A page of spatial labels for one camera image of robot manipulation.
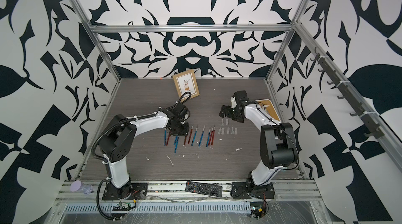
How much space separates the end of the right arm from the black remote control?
34 centimetres

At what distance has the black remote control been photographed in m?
0.74

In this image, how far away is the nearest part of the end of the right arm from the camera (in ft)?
2.26
